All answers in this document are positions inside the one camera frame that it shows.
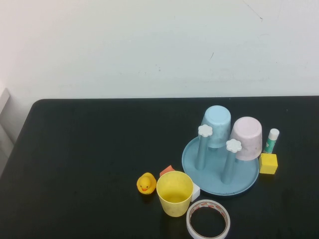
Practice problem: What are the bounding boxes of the orange cube block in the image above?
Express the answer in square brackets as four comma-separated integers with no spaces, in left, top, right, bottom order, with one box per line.
[159,164,176,178]

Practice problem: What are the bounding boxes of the white furniture frame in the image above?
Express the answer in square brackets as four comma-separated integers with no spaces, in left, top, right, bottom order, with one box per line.
[0,88,15,175]

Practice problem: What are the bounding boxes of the pink plastic cup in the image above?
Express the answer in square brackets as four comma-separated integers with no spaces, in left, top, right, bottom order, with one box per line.
[229,117,263,161]

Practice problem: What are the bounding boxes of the white green glue stick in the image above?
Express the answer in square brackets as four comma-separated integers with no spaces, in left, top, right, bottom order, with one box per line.
[263,128,280,154]

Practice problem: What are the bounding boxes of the light blue plastic cup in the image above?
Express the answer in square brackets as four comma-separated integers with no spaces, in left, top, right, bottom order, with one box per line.
[200,105,232,150]

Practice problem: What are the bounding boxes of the blue cup stand white caps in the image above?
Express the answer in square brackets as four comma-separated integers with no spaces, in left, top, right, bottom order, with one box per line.
[181,124,260,198]

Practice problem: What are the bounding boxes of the yellow rubber duck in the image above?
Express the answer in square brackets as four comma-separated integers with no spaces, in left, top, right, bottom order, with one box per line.
[136,172,158,195]

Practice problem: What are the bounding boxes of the white tape roll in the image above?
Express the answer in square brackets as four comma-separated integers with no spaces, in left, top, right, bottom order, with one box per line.
[186,199,231,239]

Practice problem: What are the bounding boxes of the white cube block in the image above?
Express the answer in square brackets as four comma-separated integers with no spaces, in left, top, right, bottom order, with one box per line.
[190,184,201,202]

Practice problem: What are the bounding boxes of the yellow plastic cup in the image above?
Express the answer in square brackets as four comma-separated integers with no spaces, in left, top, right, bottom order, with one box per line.
[156,170,194,218]

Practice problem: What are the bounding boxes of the yellow cube block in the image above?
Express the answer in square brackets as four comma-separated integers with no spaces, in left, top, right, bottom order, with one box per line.
[258,153,279,175]

